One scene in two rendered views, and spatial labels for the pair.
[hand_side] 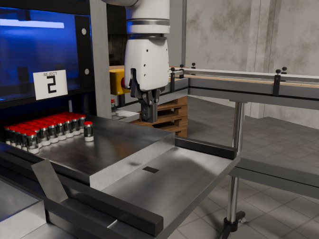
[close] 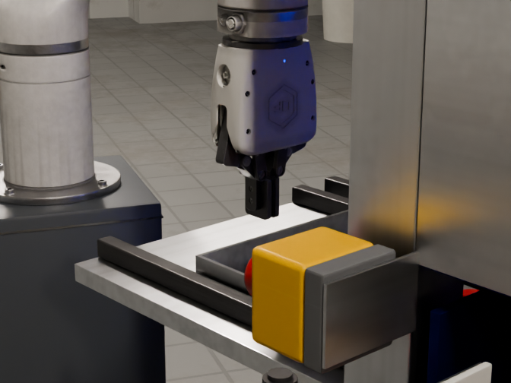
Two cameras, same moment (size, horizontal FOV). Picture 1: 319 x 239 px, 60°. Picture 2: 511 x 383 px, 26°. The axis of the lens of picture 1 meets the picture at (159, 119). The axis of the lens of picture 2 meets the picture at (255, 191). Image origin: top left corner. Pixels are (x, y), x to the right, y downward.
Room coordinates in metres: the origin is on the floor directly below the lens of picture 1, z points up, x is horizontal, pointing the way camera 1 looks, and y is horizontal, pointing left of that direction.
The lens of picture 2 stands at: (1.57, 0.27, 1.29)
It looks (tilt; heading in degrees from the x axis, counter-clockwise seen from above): 17 degrees down; 194
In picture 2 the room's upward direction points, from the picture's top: straight up
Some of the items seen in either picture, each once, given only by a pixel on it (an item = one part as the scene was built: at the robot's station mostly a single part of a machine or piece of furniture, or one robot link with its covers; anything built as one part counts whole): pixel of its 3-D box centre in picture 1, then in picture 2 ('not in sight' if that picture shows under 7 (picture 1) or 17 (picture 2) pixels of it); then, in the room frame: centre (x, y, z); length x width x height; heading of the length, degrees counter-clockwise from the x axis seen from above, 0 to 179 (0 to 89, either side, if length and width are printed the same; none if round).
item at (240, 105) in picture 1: (235, 168); not in sight; (1.35, -0.41, 0.46); 0.09 x 0.09 x 0.77; 56
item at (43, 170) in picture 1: (71, 191); not in sight; (0.35, 0.13, 0.91); 0.14 x 0.03 x 0.06; 57
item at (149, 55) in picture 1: (148, 61); (262, 87); (0.57, 0.02, 1.08); 0.10 x 0.07 x 0.11; 146
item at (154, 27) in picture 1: (148, 29); (261, 21); (0.57, 0.02, 1.14); 0.09 x 0.08 x 0.03; 146
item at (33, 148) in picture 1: (32, 142); not in sight; (0.56, 0.27, 0.90); 0.02 x 0.02 x 0.05
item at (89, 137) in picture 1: (88, 132); not in sight; (0.64, 0.17, 0.90); 0.02 x 0.02 x 0.04
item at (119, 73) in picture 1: (116, 81); (320, 295); (0.86, 0.14, 0.99); 0.08 x 0.07 x 0.07; 56
